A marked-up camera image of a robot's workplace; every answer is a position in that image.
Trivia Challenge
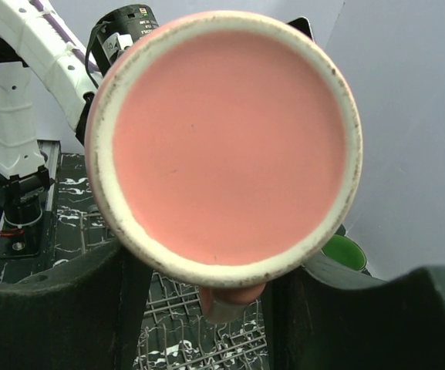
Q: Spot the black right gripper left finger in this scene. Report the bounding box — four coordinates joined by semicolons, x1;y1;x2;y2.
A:
0;240;152;369

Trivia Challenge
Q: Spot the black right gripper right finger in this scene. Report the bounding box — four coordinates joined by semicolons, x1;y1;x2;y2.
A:
262;261;445;369

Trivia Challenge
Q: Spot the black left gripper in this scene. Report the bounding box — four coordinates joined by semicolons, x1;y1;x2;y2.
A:
86;4;159;72

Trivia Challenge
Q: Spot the pink mug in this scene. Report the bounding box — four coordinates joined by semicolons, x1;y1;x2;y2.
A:
85;11;363;324

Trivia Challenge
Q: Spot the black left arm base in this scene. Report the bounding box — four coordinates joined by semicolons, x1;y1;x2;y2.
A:
0;165;52;259

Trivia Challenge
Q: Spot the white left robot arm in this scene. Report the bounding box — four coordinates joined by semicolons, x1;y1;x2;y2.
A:
0;1;158;180

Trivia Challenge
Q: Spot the white mug green inside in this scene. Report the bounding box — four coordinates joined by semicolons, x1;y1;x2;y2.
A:
304;225;372;290

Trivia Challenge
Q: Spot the grey wire dish rack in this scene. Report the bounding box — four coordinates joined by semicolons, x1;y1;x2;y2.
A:
78;210;273;370

